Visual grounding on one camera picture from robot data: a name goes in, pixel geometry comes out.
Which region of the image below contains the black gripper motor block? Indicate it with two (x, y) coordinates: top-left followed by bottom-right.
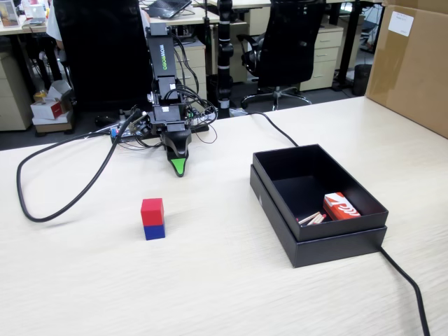
(153, 118), (193, 178)

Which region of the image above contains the red cube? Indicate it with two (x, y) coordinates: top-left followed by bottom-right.
(141, 197), (165, 227)

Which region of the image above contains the blue cube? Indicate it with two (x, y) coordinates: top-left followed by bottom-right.
(143, 223), (166, 242)

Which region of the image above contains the black segmented pole stand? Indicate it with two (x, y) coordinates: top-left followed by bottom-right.
(216, 0), (235, 118)

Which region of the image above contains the black cardboard box tray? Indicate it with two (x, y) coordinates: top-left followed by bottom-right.
(252, 143), (389, 242)

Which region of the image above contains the black high-back office chair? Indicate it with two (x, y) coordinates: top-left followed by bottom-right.
(52, 0), (155, 113)

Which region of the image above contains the brown flat carton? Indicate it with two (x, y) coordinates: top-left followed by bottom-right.
(33, 111), (75, 134)

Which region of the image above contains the white red open carton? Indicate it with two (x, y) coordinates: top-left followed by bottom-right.
(30, 79), (74, 122)

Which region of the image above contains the dark open laptop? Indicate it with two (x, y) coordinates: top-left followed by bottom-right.
(146, 0), (193, 19)

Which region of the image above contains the black mesh office chair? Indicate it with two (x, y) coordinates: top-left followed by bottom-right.
(236, 0), (326, 111)

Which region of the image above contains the orange white matchbox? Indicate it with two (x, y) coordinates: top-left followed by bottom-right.
(322, 192), (361, 221)

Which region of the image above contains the beige side cabinet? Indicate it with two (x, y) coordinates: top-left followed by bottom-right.
(0, 52), (34, 132)

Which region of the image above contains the beige three-drawer cabinet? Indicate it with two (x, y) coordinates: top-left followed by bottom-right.
(300, 26), (344, 92)

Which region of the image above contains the black open box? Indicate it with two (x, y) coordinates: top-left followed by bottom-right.
(249, 164), (389, 269)

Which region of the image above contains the person in white shirt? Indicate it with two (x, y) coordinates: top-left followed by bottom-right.
(44, 0), (64, 50)

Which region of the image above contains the black waste bin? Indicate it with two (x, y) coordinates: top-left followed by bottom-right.
(352, 64), (372, 97)

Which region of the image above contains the framed desk picture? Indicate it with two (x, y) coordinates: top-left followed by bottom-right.
(0, 0), (20, 28)

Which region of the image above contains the large brown cardboard box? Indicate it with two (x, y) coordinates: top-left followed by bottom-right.
(363, 0), (448, 139)

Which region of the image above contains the small wrist camera board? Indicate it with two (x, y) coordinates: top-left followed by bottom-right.
(127, 110), (153, 136)

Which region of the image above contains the beige drawer cabinet with wires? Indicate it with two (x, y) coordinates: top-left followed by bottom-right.
(173, 38), (207, 106)

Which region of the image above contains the thick black camera cable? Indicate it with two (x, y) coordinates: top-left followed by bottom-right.
(16, 110), (141, 223)

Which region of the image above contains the thick black table cable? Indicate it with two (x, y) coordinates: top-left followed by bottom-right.
(241, 111), (431, 336)

